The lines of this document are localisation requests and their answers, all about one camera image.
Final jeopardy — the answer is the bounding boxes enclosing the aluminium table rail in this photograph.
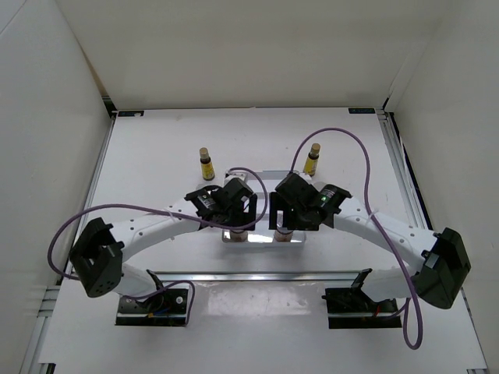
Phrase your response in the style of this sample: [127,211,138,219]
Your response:
[42,268,465,285]

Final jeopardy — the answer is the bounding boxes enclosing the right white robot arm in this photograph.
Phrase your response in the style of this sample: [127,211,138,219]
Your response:
[269,173,471,312]

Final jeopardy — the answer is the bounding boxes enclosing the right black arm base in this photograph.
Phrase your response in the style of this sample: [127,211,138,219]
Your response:
[321,269,402,330]

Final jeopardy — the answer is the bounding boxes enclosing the left yellow sauce bottle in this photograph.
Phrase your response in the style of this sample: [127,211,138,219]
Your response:
[199,147,215,181]

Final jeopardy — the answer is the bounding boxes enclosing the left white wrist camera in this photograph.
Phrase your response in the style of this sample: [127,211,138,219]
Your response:
[223,170,248,186]

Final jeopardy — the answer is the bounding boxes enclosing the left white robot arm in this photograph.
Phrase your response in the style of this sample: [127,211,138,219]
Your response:
[69,178,257,312]

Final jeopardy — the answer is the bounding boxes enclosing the brown spice jar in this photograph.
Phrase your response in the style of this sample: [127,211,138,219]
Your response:
[274,228,294,242]
[229,230,248,242]

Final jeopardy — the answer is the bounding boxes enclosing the white tiered organizer tray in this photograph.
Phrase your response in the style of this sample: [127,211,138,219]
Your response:
[221,172,306,250]

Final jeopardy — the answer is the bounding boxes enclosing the yellow sauce bottle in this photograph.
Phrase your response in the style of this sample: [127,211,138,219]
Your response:
[199,147,215,181]
[303,143,320,177]

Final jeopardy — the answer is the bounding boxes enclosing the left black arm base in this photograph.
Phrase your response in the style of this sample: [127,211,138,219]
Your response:
[115,270,196,327]

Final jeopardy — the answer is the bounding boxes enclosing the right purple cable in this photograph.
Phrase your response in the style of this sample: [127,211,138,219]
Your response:
[292,127,424,350]

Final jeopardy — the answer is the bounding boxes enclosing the right yellow sauce bottle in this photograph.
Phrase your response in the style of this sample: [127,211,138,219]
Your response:
[303,143,320,177]

